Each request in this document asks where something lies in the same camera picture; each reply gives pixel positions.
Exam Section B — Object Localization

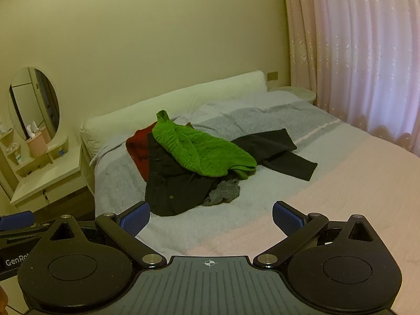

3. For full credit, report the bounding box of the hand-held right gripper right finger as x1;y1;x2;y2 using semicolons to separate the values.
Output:
253;201;381;270

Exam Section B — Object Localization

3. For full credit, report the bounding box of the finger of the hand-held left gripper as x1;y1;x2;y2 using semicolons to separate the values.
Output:
0;212;55;237

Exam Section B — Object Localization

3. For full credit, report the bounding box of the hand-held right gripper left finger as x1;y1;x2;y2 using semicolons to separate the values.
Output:
41;201;166;270

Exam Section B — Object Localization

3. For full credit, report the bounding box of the green knit sweater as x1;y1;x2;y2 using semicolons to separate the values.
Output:
152;110;257;180

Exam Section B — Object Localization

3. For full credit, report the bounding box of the black buttoned shirt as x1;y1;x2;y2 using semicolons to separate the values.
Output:
144;133;224;217

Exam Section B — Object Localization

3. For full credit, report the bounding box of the white dressing table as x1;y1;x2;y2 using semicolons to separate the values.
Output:
0;66;83;208

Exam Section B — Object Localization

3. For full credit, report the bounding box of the red garment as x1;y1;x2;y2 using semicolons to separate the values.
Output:
126;121;159;183

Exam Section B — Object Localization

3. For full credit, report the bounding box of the grey garment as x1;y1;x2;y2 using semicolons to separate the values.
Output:
201;178;241;207

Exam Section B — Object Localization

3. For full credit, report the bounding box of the black garment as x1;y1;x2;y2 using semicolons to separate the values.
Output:
231;128;318;182

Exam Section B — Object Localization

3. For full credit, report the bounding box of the pink tissue holder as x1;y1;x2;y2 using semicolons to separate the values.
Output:
26;131;47;158

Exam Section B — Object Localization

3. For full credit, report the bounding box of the oval mirror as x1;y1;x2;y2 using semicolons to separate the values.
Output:
8;66;61;142

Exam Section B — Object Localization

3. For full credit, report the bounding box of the round bedside table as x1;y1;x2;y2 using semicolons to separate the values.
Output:
268;86;317;104

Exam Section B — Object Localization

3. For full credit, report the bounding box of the white padded headboard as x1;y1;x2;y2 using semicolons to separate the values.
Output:
80;70;269;155

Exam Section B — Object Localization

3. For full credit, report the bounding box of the pink curtain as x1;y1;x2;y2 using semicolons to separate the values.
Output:
280;0;420;157

